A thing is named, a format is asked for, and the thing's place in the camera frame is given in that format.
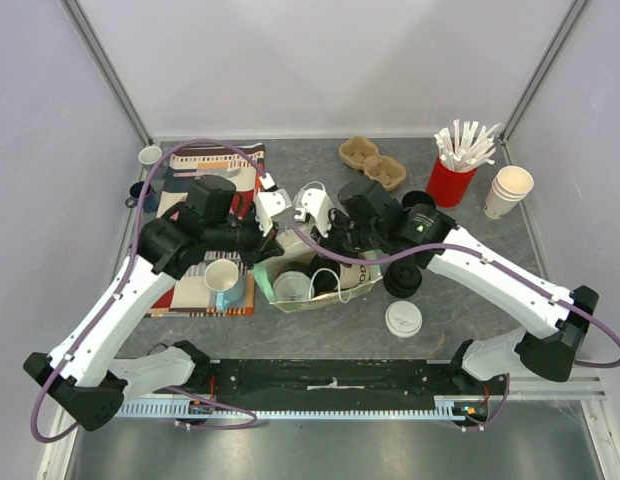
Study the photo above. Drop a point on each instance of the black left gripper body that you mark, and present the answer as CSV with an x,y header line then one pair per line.
x,y
245,237

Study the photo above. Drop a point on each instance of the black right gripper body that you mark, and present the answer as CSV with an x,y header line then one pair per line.
x,y
337,234

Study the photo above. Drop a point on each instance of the black plastic cup lid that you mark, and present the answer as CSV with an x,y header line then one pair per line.
x,y
326,272

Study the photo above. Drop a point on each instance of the white plastic cup lid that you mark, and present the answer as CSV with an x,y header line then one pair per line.
x,y
293,286

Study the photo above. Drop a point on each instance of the green patterned paper bag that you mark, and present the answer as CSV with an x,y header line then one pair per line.
x,y
297,257

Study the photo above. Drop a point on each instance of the brown pulp carrier stack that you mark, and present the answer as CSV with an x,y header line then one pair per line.
x,y
362,154

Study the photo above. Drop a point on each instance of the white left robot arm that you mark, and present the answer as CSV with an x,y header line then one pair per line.
x,y
82,374

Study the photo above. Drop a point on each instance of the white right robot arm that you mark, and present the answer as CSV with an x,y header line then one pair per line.
x,y
551,318

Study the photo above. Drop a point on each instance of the light blue ceramic mug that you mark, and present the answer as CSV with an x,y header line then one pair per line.
x,y
225,282

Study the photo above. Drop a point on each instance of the black plastic lid stack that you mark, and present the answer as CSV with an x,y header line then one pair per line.
x,y
402,280

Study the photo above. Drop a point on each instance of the colourful patterned placemat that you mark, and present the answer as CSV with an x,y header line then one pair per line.
x,y
190,296

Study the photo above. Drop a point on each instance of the red ribbed paper cup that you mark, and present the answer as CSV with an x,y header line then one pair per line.
x,y
447,187

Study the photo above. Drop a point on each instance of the white lid stack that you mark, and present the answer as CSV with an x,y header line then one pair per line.
x,y
403,319

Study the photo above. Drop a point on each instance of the grey ceramic mug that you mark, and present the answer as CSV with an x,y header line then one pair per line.
x,y
149,156

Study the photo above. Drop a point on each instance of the white wrapped straws bundle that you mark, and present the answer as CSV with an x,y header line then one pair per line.
x,y
466,146

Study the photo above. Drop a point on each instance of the white paper cup stack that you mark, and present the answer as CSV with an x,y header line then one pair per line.
x,y
511,185

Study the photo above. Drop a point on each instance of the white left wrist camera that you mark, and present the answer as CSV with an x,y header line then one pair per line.
x,y
272,204

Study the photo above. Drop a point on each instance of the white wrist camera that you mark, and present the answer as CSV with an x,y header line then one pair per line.
x,y
314,204
272,204

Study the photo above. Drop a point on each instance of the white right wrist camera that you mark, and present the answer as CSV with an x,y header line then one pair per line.
x,y
314,204

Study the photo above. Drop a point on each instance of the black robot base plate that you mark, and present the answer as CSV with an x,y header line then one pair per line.
x,y
336,385

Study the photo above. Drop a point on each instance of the aluminium frame post left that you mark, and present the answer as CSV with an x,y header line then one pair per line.
x,y
96,50

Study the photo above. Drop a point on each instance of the aluminium frame post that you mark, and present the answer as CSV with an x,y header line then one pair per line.
x,y
558,41
96,50

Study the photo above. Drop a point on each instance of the aluminium frame post right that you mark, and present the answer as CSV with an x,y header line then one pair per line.
x,y
558,41

